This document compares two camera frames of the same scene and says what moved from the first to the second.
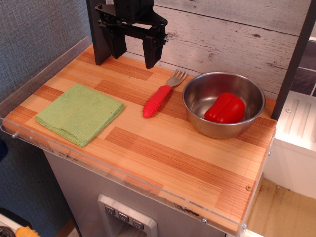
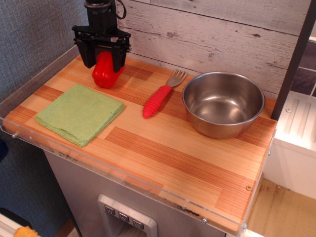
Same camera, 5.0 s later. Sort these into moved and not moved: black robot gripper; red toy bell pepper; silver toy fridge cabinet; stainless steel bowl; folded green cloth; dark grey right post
Moved: red toy bell pepper; black robot gripper
Not moved: silver toy fridge cabinet; stainless steel bowl; folded green cloth; dark grey right post
